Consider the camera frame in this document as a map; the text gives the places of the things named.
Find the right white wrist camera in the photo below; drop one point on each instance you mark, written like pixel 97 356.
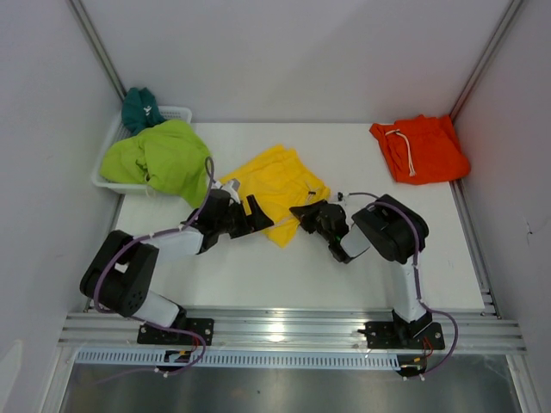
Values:
pixel 341 197

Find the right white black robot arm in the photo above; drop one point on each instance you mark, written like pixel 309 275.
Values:
pixel 390 228

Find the orange shorts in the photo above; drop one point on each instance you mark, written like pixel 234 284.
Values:
pixel 436 150

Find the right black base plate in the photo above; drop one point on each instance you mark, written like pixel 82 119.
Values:
pixel 385 335

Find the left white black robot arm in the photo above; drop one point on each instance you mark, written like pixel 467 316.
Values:
pixel 120 275

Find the lime green shorts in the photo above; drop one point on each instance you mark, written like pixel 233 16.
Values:
pixel 169 158

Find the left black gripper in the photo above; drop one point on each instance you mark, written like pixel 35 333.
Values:
pixel 256 220

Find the white slotted cable duct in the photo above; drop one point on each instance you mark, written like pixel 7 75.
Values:
pixel 234 358

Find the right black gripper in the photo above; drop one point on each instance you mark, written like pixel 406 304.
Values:
pixel 306 212

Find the teal shorts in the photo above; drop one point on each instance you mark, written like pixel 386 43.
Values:
pixel 140 111

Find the aluminium mounting rail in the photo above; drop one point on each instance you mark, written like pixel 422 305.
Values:
pixel 290 330

